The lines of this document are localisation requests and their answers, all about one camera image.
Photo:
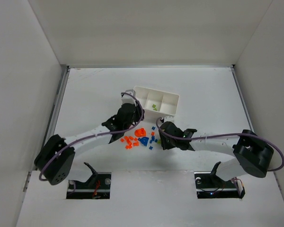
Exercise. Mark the white three-compartment container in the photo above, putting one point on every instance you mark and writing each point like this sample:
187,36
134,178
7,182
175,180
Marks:
166,103

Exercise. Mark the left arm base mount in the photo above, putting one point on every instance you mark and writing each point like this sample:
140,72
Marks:
97,187

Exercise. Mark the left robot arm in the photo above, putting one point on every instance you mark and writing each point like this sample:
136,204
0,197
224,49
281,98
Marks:
55,160

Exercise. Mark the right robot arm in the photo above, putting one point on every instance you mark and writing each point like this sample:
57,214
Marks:
250,154

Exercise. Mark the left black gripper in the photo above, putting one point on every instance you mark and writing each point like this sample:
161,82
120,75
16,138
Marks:
134,113

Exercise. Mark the large blue arch lego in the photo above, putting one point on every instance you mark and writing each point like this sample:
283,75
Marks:
144,141

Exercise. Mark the large orange round lego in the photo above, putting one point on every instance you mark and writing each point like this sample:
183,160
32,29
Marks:
140,132

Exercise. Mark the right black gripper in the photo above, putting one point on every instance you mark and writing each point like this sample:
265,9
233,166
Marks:
165,129

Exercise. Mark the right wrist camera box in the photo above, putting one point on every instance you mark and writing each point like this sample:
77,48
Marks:
168,119

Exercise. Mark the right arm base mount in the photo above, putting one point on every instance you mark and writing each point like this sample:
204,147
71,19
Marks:
210,186

